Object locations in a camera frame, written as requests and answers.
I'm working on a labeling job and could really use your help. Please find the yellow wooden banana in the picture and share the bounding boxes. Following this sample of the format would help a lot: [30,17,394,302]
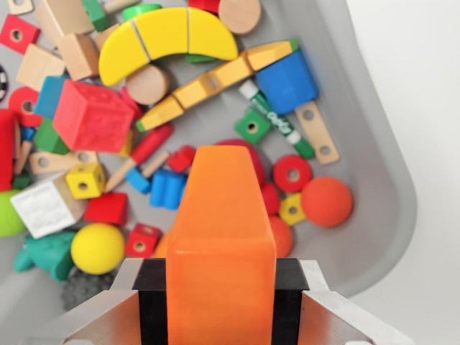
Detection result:
[98,6,239,86]

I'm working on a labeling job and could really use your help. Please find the blue-handled wooden tool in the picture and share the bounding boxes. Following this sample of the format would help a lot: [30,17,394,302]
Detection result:
[14,125,37,173]

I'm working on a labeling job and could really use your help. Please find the natural wooden block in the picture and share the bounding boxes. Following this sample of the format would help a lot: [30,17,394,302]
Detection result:
[57,32,101,82]
[16,43,66,93]
[95,24,121,51]
[34,0,95,37]

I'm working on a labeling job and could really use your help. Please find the red-handled wooden screwdriver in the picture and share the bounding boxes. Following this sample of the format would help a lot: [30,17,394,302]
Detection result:
[103,124,175,193]

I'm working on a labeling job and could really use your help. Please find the grey studded brick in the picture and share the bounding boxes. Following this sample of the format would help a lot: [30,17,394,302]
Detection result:
[60,265,119,312]

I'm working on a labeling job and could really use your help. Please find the lime green ball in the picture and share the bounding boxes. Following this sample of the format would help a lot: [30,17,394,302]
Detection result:
[0,189,28,237]

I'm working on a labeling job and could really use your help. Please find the natural wooden cylinder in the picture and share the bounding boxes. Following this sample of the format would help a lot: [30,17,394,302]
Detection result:
[218,0,262,36]
[125,64,172,106]

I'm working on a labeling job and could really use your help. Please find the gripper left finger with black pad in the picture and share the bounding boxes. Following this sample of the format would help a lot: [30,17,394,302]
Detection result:
[21,257,170,345]

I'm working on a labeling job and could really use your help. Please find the black-and-white checkered ring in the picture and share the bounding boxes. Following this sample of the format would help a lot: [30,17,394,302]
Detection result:
[0,64,10,101]

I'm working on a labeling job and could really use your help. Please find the wooden bolt with green head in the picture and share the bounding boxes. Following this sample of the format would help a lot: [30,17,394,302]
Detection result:
[81,0,141,32]

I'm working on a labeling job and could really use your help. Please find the blue wooden block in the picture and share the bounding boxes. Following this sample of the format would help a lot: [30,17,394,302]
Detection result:
[34,75,69,119]

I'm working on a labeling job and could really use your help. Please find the green wooden disc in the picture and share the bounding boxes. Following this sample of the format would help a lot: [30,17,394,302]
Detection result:
[121,3,162,22]

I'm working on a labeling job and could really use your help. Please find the red embossed cube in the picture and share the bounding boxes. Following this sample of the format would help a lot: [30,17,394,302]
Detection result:
[52,79,136,155]

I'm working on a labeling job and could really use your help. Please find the yellow segmented wooden stick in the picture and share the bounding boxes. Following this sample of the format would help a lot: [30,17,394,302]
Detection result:
[135,40,300,132]

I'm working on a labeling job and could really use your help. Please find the red half sphere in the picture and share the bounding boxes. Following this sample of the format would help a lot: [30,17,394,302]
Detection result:
[260,181,281,216]

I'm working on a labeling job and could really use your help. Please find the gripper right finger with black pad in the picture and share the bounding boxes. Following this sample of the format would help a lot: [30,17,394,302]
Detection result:
[275,257,414,345]

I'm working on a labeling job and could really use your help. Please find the red wooden cube with holes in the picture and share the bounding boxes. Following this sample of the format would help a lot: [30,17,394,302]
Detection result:
[124,222,162,258]
[0,14,42,55]

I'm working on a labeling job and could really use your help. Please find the small red wooden nut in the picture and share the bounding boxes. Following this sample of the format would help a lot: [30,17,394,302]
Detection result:
[165,145,197,173]

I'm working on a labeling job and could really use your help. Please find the small dark green piece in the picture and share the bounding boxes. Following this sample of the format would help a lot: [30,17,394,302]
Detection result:
[12,171,33,190]

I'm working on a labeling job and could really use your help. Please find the wooden bar with two holes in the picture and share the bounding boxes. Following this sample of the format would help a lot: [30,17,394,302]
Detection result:
[6,0,32,16]
[294,101,341,165]

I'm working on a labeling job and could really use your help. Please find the green wooden block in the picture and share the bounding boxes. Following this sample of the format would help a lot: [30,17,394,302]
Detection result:
[34,118,71,155]

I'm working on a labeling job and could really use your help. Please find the red wooden wheel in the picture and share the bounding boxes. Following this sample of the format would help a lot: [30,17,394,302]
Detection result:
[7,86,44,127]
[272,154,313,194]

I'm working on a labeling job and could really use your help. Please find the orange wooden block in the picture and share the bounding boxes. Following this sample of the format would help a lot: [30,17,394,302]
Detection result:
[165,145,277,345]

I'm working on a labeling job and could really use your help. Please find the green wooden wedge piece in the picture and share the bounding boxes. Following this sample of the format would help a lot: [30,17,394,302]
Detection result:
[185,53,216,65]

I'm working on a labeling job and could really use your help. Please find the large red soft shape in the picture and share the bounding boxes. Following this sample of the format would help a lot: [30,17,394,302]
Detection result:
[0,109,22,191]

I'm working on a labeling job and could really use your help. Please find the blue lobed wooden piece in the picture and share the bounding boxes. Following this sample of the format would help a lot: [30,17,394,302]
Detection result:
[149,168,188,210]

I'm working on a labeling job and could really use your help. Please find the yellow wooden cube with holes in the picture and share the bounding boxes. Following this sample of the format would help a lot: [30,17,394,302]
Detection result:
[65,162,107,201]
[278,193,306,226]

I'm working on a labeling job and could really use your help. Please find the white embossed cube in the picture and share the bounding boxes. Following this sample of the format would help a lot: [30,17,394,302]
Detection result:
[9,175,89,240]

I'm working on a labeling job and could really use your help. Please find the small red wooden block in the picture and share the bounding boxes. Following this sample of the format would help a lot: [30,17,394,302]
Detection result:
[188,0,220,15]

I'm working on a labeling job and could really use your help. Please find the yellow foam ball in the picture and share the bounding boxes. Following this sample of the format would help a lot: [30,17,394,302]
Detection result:
[70,222,126,276]

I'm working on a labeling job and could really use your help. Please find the grey plastic bin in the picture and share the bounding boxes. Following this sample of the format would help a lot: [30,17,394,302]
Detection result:
[0,0,418,324]

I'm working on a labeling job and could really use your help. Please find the red plastic apple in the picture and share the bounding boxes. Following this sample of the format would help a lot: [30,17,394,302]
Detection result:
[213,139,267,188]

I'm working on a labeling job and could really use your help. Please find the red wooden piece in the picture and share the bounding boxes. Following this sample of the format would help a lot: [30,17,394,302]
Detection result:
[118,86,144,121]

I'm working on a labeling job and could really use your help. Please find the small yellow wooden piece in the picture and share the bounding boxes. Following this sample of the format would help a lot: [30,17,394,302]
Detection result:
[118,129,134,158]

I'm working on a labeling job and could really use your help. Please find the teal rubber toy animal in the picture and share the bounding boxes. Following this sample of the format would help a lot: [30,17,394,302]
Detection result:
[14,231,78,283]

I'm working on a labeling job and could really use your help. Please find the wooden bolt with blue head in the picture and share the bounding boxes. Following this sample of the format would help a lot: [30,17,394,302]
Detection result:
[124,150,170,195]

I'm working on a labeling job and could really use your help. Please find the green wooden cube with holes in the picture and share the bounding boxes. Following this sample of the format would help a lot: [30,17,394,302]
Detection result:
[234,107,271,146]

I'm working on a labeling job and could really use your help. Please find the blue foam block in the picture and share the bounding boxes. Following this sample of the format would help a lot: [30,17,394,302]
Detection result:
[254,50,320,116]

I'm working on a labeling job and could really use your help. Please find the green Expo marker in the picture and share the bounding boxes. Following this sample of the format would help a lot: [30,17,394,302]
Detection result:
[239,79,316,161]

